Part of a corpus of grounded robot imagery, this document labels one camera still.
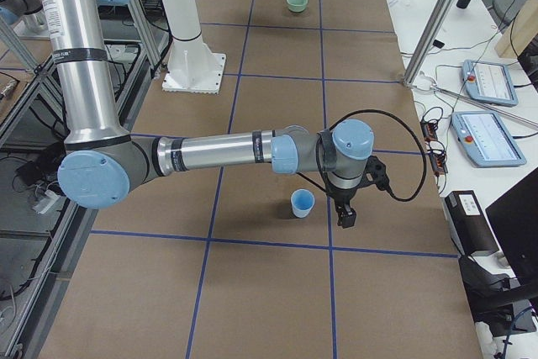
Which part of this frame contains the mint green bowl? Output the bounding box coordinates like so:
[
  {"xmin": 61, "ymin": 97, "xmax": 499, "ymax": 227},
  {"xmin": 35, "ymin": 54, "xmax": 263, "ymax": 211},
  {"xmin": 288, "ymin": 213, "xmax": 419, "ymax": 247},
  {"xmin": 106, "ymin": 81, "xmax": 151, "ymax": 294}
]
[{"xmin": 286, "ymin": 0, "xmax": 309, "ymax": 13}]

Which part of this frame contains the light blue plastic cup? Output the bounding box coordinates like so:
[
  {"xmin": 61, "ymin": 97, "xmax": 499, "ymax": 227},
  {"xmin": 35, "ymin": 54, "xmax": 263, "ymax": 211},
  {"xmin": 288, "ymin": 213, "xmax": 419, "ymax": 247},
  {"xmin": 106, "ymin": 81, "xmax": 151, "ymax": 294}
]
[{"xmin": 290, "ymin": 189, "xmax": 315, "ymax": 219}]

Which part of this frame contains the black box with label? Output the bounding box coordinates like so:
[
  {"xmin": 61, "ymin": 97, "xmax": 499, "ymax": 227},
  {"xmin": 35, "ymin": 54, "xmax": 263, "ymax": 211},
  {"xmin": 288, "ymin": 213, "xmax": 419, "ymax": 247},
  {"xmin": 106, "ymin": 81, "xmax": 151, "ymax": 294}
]
[{"xmin": 444, "ymin": 190, "xmax": 498, "ymax": 256}]

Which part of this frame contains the aluminium frame post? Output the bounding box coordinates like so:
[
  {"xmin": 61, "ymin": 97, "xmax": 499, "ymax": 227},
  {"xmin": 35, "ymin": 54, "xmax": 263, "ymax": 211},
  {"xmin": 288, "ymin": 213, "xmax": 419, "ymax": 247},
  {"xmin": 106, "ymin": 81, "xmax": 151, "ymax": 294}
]
[{"xmin": 403, "ymin": 0, "xmax": 455, "ymax": 87}]

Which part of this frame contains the black orange adapter lower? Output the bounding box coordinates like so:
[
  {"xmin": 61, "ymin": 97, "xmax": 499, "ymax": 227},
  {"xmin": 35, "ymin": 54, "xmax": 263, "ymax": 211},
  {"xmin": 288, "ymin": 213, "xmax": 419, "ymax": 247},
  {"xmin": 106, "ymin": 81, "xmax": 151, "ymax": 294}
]
[{"xmin": 428, "ymin": 150, "xmax": 448, "ymax": 177}]

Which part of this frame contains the black orange adapter upper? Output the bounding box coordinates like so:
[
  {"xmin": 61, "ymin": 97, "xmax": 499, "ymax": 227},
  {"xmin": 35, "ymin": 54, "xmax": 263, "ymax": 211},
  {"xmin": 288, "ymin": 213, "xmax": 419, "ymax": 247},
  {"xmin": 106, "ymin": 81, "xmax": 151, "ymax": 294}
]
[{"xmin": 420, "ymin": 120, "xmax": 438, "ymax": 142}]

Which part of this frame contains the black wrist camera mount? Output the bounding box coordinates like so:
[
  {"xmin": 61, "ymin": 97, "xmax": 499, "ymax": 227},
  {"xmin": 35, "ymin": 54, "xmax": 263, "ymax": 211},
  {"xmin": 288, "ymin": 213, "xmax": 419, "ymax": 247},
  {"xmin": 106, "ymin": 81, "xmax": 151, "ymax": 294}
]
[{"xmin": 362, "ymin": 156, "xmax": 390, "ymax": 192}]

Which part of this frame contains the blue teach pendant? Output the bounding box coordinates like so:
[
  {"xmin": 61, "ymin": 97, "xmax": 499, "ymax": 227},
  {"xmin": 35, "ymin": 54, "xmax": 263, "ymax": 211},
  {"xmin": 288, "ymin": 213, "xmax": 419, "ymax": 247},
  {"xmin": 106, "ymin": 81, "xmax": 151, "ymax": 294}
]
[
  {"xmin": 451, "ymin": 111, "xmax": 527, "ymax": 168},
  {"xmin": 462, "ymin": 60, "xmax": 519, "ymax": 107}
]

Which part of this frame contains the white power strip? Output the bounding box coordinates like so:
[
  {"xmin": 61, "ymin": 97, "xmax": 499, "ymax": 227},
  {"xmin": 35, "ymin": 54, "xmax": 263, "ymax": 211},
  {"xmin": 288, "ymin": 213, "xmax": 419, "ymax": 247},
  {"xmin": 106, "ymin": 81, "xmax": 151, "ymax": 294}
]
[{"xmin": 33, "ymin": 189, "xmax": 60, "ymax": 214}]

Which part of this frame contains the upper blue teach pendant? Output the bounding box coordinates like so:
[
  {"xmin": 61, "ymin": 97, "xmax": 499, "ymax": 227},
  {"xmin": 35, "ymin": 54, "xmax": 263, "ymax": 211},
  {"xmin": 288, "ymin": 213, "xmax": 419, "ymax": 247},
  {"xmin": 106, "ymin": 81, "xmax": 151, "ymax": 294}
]
[{"xmin": 462, "ymin": 60, "xmax": 519, "ymax": 107}]

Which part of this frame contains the lower blue teach pendant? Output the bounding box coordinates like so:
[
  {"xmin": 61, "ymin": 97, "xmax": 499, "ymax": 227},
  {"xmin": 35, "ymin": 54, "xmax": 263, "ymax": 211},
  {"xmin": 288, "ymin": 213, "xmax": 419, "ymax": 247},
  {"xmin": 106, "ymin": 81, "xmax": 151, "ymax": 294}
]
[{"xmin": 451, "ymin": 111, "xmax": 527, "ymax": 168}]

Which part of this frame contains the black orange adapter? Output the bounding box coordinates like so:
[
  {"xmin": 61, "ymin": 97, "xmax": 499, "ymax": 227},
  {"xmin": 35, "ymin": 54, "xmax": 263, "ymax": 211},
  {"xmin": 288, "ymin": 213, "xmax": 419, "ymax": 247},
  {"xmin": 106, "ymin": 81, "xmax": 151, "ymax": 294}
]
[
  {"xmin": 420, "ymin": 120, "xmax": 438, "ymax": 142},
  {"xmin": 428, "ymin": 150, "xmax": 448, "ymax": 177}
]

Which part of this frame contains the black computer monitor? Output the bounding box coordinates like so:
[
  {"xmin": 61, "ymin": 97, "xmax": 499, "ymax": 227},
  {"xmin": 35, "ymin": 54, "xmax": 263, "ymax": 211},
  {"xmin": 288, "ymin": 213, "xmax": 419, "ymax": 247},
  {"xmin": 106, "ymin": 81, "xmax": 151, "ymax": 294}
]
[{"xmin": 486, "ymin": 169, "xmax": 538, "ymax": 283}]

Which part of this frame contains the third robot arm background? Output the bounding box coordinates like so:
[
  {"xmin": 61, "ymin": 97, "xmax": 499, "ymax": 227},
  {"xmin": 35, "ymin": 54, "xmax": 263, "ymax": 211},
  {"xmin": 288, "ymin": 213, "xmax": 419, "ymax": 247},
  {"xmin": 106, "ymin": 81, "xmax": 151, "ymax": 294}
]
[{"xmin": 1, "ymin": 0, "xmax": 47, "ymax": 34}]

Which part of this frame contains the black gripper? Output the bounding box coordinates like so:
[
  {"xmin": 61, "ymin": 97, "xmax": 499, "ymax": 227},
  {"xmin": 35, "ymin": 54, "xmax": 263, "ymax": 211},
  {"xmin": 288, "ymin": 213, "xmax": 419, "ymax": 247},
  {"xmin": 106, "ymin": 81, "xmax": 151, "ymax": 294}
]
[{"xmin": 327, "ymin": 184, "xmax": 360, "ymax": 229}]

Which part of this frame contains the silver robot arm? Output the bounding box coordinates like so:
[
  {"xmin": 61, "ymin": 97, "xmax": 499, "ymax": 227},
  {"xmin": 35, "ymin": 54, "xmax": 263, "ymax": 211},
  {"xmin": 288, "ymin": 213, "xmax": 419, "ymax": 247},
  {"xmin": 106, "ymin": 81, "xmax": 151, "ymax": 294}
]
[{"xmin": 40, "ymin": 0, "xmax": 374, "ymax": 228}]

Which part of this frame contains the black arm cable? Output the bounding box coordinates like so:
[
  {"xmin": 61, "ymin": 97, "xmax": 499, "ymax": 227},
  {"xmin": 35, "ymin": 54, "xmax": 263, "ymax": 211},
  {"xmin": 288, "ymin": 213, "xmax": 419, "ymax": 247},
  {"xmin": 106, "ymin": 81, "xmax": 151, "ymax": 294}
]
[{"xmin": 317, "ymin": 108, "xmax": 430, "ymax": 203}]

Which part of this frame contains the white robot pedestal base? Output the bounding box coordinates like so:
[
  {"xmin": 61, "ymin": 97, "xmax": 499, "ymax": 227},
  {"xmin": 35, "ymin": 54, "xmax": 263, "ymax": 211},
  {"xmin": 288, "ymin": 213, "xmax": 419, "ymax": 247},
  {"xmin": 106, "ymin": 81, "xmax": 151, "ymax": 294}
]
[{"xmin": 162, "ymin": 0, "xmax": 226, "ymax": 94}]

